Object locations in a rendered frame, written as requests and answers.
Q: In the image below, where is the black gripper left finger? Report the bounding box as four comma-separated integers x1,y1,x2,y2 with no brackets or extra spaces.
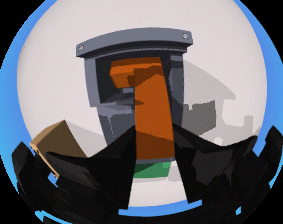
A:
45,125,137,210

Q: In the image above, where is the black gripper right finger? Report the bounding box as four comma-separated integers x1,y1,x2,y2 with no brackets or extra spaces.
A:
172,123,258,204

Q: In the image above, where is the orange l-shaped part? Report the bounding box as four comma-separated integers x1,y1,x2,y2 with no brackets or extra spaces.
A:
109,56,176,160

